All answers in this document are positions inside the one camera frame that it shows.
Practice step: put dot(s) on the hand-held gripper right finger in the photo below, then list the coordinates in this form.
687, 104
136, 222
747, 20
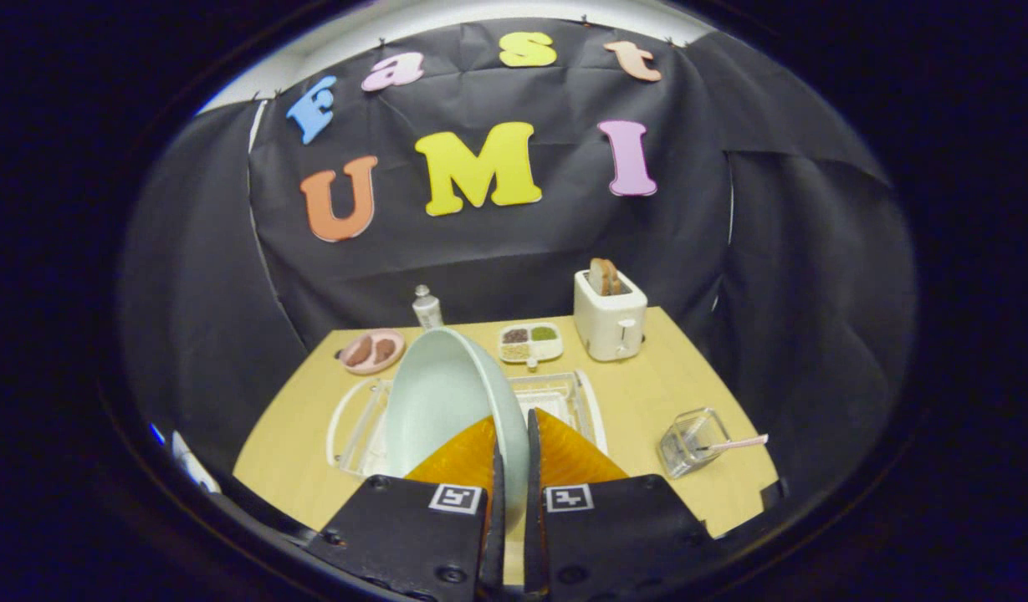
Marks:
614, 539

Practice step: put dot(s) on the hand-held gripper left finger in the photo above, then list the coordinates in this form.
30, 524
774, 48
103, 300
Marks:
413, 543

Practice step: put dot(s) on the clear basket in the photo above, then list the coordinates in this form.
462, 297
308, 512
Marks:
685, 443

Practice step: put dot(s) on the pale green plate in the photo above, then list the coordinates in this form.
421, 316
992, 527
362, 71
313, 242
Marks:
447, 401

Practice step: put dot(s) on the small pink dish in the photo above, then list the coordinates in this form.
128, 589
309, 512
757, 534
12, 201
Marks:
392, 366

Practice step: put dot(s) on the brown food piece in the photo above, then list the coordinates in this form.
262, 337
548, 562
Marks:
385, 349
359, 353

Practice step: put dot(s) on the white compartment tray with grains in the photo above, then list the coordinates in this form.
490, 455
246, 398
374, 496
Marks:
530, 344

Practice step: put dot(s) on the white toaster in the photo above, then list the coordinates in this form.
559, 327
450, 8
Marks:
610, 322

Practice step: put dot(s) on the clear bottle with green liquid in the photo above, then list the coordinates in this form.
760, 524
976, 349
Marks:
427, 311

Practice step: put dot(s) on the brown toast slice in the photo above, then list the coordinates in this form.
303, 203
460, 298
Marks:
604, 276

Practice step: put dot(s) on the black backdrop cloth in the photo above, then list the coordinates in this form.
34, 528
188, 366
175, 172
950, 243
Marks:
773, 276

